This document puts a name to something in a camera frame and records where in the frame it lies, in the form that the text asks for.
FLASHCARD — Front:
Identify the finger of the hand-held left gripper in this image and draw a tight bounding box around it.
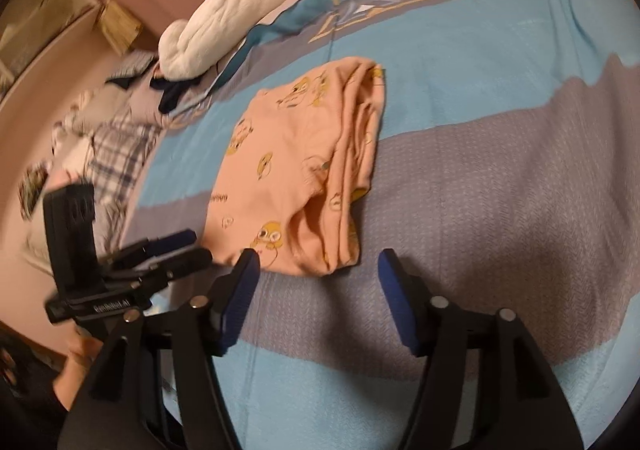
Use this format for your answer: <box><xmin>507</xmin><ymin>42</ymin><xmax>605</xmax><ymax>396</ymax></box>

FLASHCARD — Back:
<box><xmin>100</xmin><ymin>229</ymin><xmax>198</xmax><ymax>263</ymax></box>
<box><xmin>105</xmin><ymin>249</ymin><xmax>214</xmax><ymax>289</ymax></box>

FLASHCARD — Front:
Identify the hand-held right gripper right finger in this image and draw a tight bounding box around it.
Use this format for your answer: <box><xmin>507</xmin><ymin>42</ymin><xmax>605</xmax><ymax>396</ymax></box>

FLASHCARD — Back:
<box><xmin>377</xmin><ymin>248</ymin><xmax>586</xmax><ymax>450</ymax></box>

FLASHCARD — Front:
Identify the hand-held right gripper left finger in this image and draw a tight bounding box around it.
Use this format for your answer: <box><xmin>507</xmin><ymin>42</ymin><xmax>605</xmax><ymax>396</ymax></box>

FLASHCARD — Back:
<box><xmin>57</xmin><ymin>248</ymin><xmax>261</xmax><ymax>450</ymax></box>

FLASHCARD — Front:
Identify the pink printed shirt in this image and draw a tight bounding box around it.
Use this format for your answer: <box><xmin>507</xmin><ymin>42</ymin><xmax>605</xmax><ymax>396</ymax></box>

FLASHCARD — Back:
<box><xmin>207</xmin><ymin>57</ymin><xmax>387</xmax><ymax>277</ymax></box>

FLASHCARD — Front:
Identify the person's left forearm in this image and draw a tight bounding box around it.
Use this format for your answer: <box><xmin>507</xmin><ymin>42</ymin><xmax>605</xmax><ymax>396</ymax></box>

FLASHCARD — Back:
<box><xmin>0</xmin><ymin>325</ymin><xmax>92</xmax><ymax>431</ymax></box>

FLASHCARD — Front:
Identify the person's left hand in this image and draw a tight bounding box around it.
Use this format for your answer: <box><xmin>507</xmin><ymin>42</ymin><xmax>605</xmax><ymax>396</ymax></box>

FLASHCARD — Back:
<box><xmin>65</xmin><ymin>330</ymin><xmax>107</xmax><ymax>382</ymax></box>

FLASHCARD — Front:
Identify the plaid quilt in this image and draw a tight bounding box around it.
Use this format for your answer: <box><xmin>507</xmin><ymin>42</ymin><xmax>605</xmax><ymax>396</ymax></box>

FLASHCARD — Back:
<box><xmin>52</xmin><ymin>105</ymin><xmax>162</xmax><ymax>212</ymax></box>

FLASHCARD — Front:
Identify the grey pillow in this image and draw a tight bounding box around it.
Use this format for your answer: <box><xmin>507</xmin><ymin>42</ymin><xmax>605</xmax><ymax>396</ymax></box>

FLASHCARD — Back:
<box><xmin>125</xmin><ymin>75</ymin><xmax>167</xmax><ymax>132</ymax></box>

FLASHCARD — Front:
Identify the dark navy garment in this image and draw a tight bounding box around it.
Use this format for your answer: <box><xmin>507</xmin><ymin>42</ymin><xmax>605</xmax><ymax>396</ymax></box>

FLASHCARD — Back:
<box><xmin>150</xmin><ymin>73</ymin><xmax>207</xmax><ymax>114</ymax></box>

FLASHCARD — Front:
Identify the blue grey striped blanket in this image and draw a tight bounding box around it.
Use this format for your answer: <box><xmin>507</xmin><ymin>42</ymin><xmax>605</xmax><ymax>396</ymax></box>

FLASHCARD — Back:
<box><xmin>120</xmin><ymin>0</ymin><xmax>640</xmax><ymax>450</ymax></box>

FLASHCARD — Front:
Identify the striped pillow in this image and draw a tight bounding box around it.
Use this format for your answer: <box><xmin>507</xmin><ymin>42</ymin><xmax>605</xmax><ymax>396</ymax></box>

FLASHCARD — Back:
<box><xmin>106</xmin><ymin>53</ymin><xmax>159</xmax><ymax>84</ymax></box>

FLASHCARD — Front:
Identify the wooden shelf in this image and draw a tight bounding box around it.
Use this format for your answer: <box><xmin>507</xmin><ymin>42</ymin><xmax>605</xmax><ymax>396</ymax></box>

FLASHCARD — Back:
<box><xmin>0</xmin><ymin>0</ymin><xmax>99</xmax><ymax>97</ymax></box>

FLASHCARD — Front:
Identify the white plush goose toy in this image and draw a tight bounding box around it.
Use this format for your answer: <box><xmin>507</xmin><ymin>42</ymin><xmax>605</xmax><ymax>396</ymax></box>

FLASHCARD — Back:
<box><xmin>158</xmin><ymin>0</ymin><xmax>402</xmax><ymax>80</ymax></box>

